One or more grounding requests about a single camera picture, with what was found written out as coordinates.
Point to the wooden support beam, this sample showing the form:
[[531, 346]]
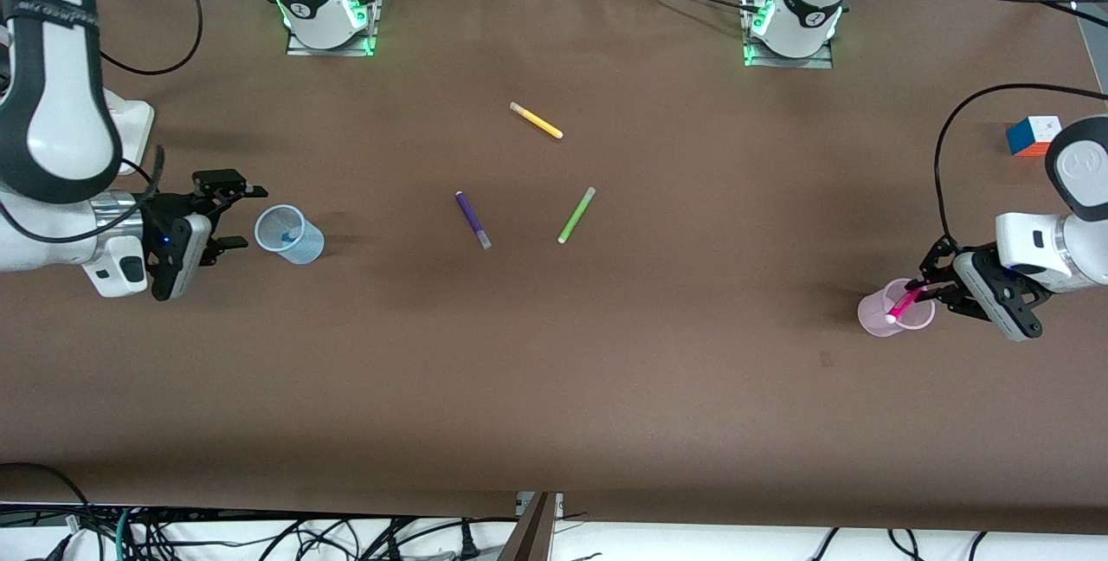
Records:
[[530, 531]]

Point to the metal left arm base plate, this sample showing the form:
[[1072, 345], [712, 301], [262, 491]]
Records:
[[822, 61]]

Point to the translucent blue plastic cup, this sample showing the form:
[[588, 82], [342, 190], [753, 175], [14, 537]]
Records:
[[303, 248]]

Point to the brown table cover sheet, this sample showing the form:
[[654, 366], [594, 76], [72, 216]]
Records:
[[554, 388]]

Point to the black power plug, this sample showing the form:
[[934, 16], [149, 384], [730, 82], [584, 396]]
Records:
[[468, 541]]

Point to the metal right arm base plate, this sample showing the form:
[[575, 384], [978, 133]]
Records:
[[299, 47]]

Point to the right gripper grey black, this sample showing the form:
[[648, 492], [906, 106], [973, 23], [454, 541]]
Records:
[[167, 209]]

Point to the yellow marker pen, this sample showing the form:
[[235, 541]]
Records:
[[537, 120]]

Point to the green marker pen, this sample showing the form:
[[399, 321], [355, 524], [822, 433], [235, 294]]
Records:
[[576, 216]]

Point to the pink marker pen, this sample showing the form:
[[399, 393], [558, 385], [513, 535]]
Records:
[[902, 306]]

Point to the purple marker pen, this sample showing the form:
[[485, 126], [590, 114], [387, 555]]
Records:
[[472, 218]]

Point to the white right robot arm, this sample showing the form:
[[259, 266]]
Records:
[[52, 111]]

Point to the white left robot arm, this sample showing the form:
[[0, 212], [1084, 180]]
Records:
[[1082, 171]]

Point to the translucent pink plastic cup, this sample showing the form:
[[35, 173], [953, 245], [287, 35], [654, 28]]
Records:
[[872, 317]]

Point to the white plastic device box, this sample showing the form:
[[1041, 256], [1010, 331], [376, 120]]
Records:
[[134, 124]]

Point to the colourful puzzle cube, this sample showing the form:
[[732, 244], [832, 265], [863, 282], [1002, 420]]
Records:
[[1032, 138]]

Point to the blue marker pen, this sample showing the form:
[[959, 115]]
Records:
[[293, 235]]

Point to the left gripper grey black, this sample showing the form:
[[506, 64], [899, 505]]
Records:
[[945, 260]]

